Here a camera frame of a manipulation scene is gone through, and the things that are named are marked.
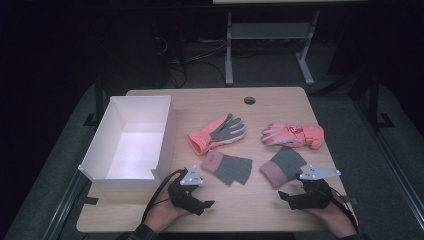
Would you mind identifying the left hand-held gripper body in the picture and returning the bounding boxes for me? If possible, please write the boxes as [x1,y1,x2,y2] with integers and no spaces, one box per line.
[167,165,204,214]

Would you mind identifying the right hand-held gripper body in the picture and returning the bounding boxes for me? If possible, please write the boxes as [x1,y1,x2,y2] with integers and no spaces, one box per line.
[294,164,342,210]

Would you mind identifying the grey knit glove pink cuff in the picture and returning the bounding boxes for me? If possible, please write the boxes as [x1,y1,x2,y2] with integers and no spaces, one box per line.
[259,145,308,190]
[200,149,254,187]

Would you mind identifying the pink padded ski glove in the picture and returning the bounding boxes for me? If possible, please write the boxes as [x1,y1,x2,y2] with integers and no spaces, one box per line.
[260,122,325,150]

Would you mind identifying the white box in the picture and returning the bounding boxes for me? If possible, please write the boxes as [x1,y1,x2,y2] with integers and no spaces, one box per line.
[78,95,178,193]

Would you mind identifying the pink glove with grey palm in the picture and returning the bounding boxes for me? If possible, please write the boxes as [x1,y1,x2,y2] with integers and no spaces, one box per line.
[187,113,247,157]

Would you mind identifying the black stand leg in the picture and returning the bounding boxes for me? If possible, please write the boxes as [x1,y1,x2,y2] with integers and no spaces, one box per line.
[364,64,396,130]
[83,71,105,128]

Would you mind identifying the grey metal stand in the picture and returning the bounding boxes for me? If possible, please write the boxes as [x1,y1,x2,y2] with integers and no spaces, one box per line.
[224,9,321,87]

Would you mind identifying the right hand-held gripper black cable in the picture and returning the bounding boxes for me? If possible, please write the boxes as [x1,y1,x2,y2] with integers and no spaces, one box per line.
[328,186,360,233]

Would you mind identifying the metal floor rail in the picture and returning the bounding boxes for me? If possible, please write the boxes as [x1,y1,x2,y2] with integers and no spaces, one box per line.
[353,99,424,231]
[42,169,92,240]

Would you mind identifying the bundle of floor cables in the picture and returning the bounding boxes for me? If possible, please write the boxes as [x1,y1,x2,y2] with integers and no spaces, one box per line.
[156,34,228,90]

